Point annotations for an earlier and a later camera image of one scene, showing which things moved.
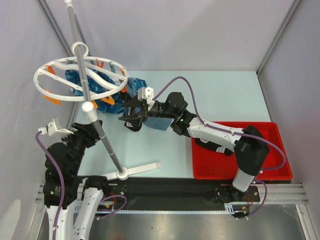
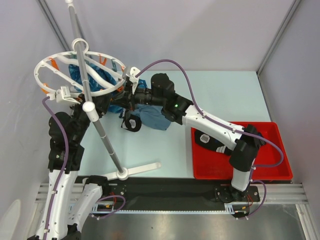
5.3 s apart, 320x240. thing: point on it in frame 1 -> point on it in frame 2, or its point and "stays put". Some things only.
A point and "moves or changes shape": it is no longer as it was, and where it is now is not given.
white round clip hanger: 80,77 moves or changes shape
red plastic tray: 208,164 stays put
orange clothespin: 50,69 -> 54,63
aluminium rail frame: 278,193 stays put
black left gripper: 87,132 -> 102,103
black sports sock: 215,146 stays put
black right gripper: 144,111 -> 128,92
